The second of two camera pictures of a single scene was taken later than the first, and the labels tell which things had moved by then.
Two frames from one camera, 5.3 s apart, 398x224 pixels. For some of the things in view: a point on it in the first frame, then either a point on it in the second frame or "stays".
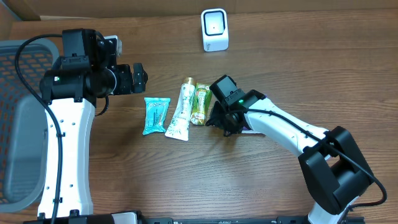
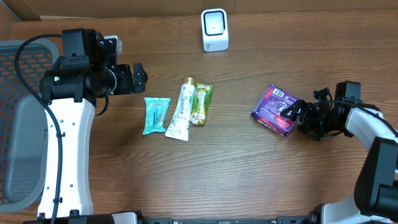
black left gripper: [129, 86] stays
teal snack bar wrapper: [156, 109] stays
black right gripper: [219, 120] → [310, 110]
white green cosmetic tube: [179, 128] stays
